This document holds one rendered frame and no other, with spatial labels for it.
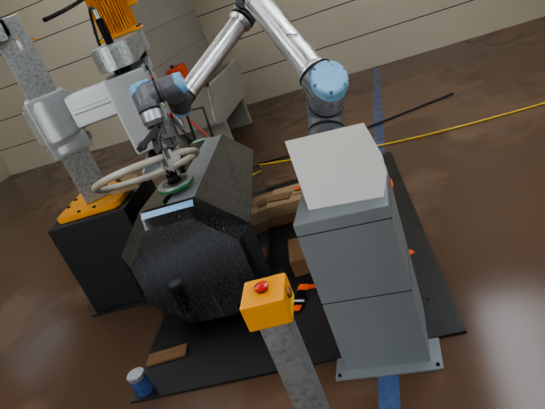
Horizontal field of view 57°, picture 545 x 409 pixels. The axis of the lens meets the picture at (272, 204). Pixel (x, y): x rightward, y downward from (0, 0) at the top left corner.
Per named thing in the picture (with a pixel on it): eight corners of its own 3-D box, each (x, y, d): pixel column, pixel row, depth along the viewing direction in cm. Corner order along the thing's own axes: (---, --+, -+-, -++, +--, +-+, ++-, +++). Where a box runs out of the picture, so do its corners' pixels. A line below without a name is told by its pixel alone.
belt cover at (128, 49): (118, 64, 340) (106, 40, 333) (152, 51, 341) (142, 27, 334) (98, 86, 253) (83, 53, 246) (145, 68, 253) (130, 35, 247)
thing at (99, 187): (111, 195, 243) (109, 189, 243) (205, 157, 245) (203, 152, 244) (75, 194, 194) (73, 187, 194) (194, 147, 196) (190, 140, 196)
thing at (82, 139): (40, 166, 336) (6, 109, 319) (62, 148, 366) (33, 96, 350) (85, 152, 329) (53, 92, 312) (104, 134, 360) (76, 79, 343)
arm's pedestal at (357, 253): (432, 298, 267) (396, 156, 232) (444, 369, 224) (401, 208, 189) (341, 312, 282) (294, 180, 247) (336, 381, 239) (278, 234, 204)
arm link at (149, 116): (143, 110, 194) (136, 118, 202) (148, 122, 194) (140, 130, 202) (164, 105, 199) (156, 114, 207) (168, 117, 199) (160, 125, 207)
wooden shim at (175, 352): (146, 368, 295) (145, 366, 294) (149, 356, 304) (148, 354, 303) (186, 355, 292) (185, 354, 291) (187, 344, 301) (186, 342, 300)
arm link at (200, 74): (246, 4, 238) (164, 113, 220) (243, -16, 227) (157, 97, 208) (266, 14, 236) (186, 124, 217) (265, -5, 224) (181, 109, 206)
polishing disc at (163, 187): (151, 192, 292) (150, 190, 292) (176, 174, 306) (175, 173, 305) (173, 192, 278) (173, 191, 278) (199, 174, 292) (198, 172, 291)
